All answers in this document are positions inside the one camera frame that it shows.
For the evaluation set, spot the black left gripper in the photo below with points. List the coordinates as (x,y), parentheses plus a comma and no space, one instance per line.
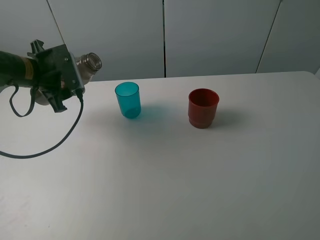
(49,77)

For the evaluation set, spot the smoky transparent plastic bottle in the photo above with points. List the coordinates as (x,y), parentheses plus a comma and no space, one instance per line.
(88,65)

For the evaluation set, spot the teal transparent plastic cup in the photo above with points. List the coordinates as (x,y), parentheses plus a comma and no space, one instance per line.
(128,97)

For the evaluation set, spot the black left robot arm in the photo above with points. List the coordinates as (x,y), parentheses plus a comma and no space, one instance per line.
(18,70)

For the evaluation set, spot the red plastic cup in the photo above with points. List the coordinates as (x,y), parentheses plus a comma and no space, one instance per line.
(202,107)

